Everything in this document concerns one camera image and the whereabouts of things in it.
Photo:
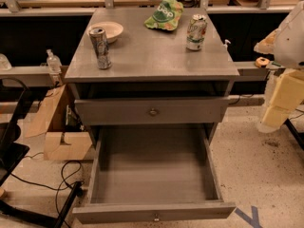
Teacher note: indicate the white green soda can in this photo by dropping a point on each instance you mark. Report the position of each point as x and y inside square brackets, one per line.
[196, 32]

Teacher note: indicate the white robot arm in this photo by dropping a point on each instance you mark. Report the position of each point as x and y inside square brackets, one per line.
[286, 44]

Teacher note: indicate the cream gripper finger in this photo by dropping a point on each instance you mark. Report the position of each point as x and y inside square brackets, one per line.
[272, 118]

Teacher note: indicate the closed grey upper drawer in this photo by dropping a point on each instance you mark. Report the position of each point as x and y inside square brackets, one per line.
[152, 110]

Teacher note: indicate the black stand leg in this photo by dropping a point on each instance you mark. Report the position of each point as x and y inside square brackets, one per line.
[299, 136]

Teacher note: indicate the clear plastic sanitizer bottle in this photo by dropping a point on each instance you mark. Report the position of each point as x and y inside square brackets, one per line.
[53, 62]

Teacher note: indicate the silver blue redbull can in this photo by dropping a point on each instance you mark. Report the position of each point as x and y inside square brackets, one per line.
[100, 45]

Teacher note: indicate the open grey middle drawer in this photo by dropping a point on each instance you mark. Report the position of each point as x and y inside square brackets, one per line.
[153, 173]

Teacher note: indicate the green chip bag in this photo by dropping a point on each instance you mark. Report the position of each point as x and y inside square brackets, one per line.
[166, 16]

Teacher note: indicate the white ceramic bowl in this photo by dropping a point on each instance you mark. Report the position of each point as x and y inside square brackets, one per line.
[112, 29]

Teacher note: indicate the blue tape floor mark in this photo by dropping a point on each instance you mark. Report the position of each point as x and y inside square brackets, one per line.
[252, 220]

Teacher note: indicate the black chair frame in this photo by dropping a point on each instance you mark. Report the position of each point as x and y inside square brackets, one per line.
[11, 153]

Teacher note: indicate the small white pump bottle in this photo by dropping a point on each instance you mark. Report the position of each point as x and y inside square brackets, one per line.
[226, 44]

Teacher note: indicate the grey wooden drawer cabinet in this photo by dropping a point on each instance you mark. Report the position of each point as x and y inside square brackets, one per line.
[152, 63]

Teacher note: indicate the open cardboard box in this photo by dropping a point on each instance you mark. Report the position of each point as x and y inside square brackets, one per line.
[56, 121]

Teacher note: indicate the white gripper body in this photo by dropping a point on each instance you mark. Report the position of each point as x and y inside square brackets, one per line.
[291, 47]

